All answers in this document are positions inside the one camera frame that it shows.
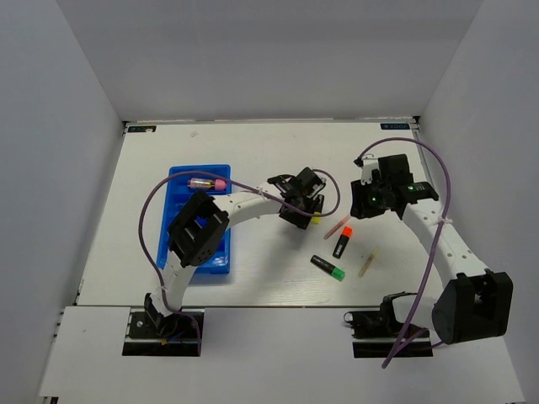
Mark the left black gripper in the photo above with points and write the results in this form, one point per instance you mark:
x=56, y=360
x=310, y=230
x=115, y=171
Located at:
x=301, y=221

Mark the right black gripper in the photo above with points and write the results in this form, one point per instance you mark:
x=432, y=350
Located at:
x=360, y=208

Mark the pink cap crayon tube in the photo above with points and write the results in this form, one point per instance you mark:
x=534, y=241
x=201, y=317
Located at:
x=204, y=183

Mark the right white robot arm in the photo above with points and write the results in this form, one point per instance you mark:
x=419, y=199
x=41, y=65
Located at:
x=475, y=301

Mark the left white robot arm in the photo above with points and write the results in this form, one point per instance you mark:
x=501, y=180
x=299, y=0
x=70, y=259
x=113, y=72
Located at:
x=196, y=231

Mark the yellow cap black highlighter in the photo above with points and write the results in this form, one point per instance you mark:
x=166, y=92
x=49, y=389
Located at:
x=318, y=209

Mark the slim pink highlighter pen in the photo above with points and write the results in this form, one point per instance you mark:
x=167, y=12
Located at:
x=336, y=227

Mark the orange cap black highlighter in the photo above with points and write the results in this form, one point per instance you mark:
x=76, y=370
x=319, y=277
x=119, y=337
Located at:
x=342, y=242

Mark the right table corner label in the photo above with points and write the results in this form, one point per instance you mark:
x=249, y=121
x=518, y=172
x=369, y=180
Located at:
x=394, y=126

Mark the table corner label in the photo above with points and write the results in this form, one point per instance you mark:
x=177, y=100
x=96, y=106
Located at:
x=141, y=128
x=394, y=126

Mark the blue compartment tray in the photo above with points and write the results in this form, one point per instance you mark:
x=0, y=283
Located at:
x=177, y=194

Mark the green cap black highlighter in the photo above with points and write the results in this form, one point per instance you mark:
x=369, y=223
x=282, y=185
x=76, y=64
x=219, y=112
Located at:
x=328, y=268

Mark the left table corner label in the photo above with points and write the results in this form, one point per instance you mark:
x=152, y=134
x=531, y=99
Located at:
x=141, y=128

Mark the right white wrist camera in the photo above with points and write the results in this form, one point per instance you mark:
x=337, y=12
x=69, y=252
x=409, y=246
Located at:
x=368, y=164

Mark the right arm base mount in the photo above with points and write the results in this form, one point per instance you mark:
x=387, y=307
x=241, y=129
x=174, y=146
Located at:
x=372, y=340

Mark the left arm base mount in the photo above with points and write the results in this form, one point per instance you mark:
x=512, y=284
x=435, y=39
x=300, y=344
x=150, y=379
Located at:
x=178, y=339

